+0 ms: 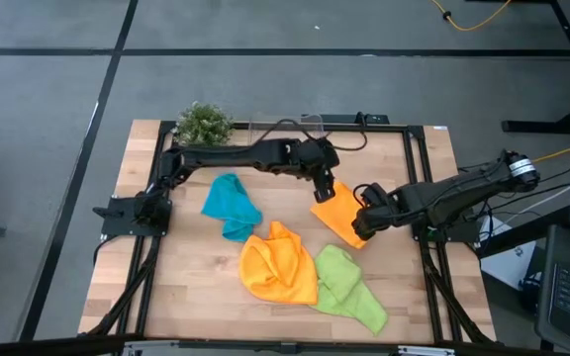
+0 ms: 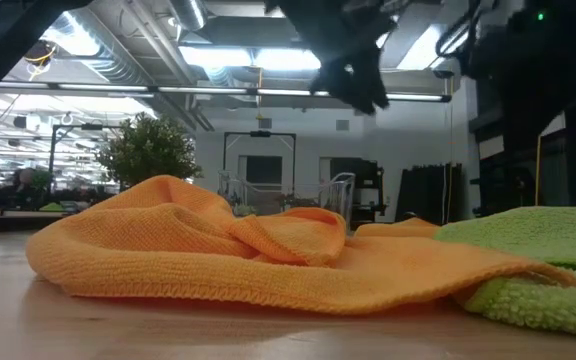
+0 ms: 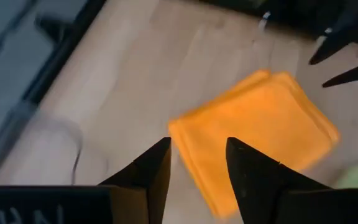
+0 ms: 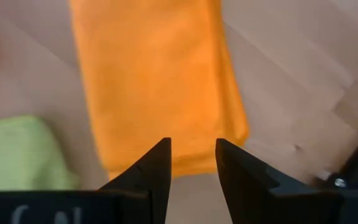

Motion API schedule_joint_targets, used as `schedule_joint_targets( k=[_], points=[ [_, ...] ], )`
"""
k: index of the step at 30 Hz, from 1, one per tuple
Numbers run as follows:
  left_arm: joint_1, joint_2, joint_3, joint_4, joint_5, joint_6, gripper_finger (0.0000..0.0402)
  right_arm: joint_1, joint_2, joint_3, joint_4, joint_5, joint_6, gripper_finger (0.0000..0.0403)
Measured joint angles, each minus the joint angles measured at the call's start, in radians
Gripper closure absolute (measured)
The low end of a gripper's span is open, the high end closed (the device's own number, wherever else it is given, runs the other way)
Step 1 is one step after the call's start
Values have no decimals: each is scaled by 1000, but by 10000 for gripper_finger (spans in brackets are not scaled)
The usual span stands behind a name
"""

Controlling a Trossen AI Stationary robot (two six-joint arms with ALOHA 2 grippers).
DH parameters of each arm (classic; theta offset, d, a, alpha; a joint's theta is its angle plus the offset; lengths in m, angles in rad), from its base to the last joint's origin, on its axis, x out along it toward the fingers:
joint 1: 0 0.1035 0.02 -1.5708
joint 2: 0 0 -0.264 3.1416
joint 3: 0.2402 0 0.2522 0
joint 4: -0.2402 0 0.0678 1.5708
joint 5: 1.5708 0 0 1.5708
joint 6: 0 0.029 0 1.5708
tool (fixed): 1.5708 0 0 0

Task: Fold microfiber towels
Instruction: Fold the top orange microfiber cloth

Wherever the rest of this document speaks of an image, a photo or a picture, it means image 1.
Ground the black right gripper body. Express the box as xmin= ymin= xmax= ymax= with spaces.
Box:
xmin=356 ymin=183 xmax=404 ymax=232

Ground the teal microfiber towel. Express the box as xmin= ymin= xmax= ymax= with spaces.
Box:
xmin=200 ymin=172 xmax=264 ymax=243

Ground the white cardboard box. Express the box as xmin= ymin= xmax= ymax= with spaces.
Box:
xmin=479 ymin=216 xmax=537 ymax=292

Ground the yellow floor cable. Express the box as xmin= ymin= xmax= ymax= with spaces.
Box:
xmin=531 ymin=145 xmax=570 ymax=164
xmin=430 ymin=0 xmax=514 ymax=33

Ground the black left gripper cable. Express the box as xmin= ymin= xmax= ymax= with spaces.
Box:
xmin=252 ymin=118 xmax=369 ymax=152

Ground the small green potted plant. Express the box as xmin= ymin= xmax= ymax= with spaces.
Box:
xmin=171 ymin=101 xmax=236 ymax=148

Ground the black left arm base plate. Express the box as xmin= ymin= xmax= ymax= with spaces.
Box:
xmin=91 ymin=195 xmax=173 ymax=238

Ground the clear plastic bin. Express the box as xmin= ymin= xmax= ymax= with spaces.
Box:
xmin=247 ymin=113 xmax=327 ymax=149

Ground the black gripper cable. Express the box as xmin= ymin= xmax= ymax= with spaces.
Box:
xmin=252 ymin=118 xmax=369 ymax=152
xmin=352 ymin=182 xmax=383 ymax=209

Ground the black desk stand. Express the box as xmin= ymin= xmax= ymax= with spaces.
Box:
xmin=465 ymin=0 xmax=570 ymax=135

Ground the white cable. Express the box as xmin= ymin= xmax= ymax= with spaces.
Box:
xmin=505 ymin=165 xmax=570 ymax=224

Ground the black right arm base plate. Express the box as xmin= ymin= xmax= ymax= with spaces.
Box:
xmin=410 ymin=202 xmax=480 ymax=244

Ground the large orange microfiber towel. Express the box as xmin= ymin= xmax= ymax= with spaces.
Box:
xmin=238 ymin=221 xmax=320 ymax=307

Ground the green microfiber towel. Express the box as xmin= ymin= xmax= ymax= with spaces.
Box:
xmin=309 ymin=243 xmax=389 ymax=336

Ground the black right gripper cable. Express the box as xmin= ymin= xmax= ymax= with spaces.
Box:
xmin=352 ymin=182 xmax=383 ymax=209

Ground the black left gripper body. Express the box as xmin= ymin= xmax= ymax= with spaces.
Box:
xmin=296 ymin=137 xmax=341 ymax=188

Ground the black crossbar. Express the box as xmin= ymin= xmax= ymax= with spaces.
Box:
xmin=0 ymin=334 xmax=570 ymax=356

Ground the silver bracket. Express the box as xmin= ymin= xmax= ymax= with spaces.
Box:
xmin=397 ymin=344 xmax=457 ymax=356
xmin=121 ymin=339 xmax=180 ymax=356

